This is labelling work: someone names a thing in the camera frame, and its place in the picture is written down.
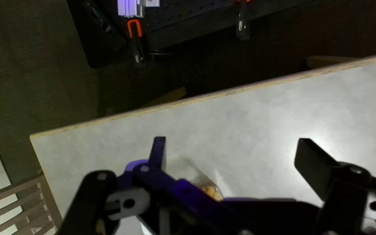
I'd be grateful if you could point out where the orange-handled black clamp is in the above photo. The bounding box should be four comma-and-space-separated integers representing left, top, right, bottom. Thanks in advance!
124, 18, 149, 65

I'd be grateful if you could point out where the black equipment with red clamps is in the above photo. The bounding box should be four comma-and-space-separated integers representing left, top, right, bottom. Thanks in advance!
68, 0, 311, 69

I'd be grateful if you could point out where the small white device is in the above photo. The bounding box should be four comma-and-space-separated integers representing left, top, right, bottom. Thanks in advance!
116, 0, 161, 18

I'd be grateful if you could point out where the wooden slat-back chair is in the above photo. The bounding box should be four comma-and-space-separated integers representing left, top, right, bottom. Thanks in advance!
0, 173, 63, 235

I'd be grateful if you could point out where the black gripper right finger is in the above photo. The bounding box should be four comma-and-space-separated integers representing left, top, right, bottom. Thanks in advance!
294, 137, 376, 235

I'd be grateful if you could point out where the tan wooden leg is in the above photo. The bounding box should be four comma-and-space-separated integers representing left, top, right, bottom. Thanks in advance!
146, 86, 188, 108

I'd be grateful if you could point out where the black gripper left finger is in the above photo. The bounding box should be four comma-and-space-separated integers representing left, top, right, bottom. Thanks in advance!
56, 136, 259, 235

